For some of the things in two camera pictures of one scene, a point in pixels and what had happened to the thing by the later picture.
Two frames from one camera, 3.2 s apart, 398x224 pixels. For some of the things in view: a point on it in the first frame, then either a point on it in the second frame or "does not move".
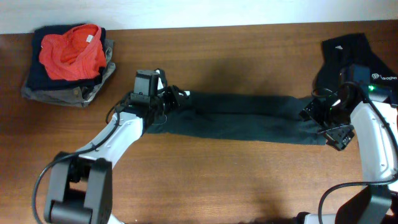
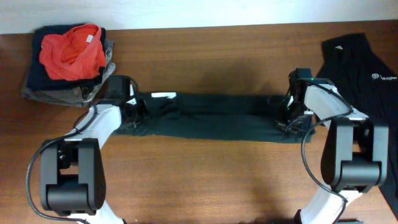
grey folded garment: [80, 96] does not move
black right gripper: [339, 139] → [280, 121]
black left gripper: [175, 99] → [144, 112]
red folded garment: [76, 54] does not move
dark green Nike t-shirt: [239, 116] does not move
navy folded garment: [37, 79] does not move
